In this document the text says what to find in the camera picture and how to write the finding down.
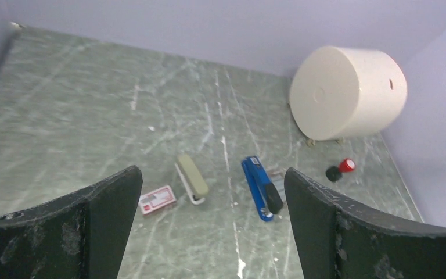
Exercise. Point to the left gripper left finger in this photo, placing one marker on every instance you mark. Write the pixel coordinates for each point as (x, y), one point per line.
(79, 235)

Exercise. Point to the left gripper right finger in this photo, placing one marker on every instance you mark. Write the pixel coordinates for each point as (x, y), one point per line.
(339, 237)

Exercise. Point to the red white staple box sleeve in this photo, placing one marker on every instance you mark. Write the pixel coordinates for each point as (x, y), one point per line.
(156, 199)

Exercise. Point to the beige white small stapler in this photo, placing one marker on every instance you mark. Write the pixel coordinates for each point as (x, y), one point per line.
(192, 180)

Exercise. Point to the cream cylindrical drum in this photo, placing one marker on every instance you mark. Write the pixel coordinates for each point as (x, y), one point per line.
(340, 92)

